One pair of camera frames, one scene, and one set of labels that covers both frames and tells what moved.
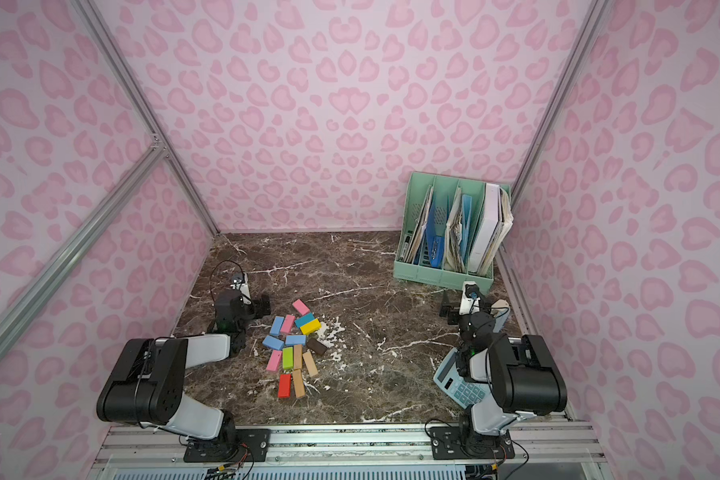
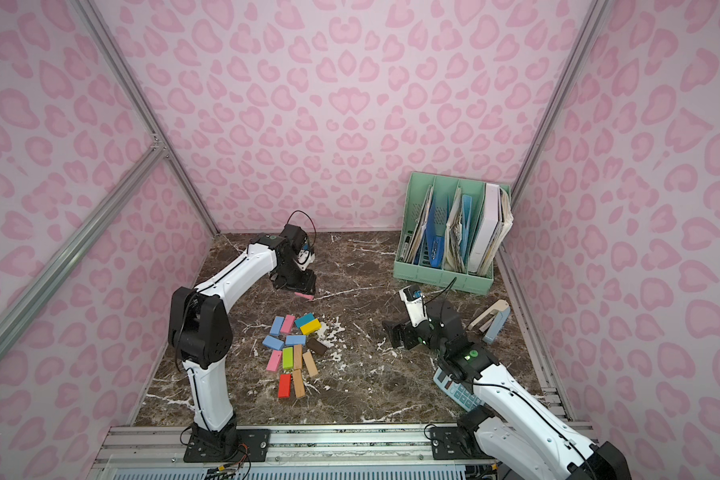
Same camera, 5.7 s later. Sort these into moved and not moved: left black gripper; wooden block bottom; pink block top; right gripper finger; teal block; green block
Moved: right gripper finger; left black gripper; pink block top
Not moved: teal block; wooden block bottom; green block
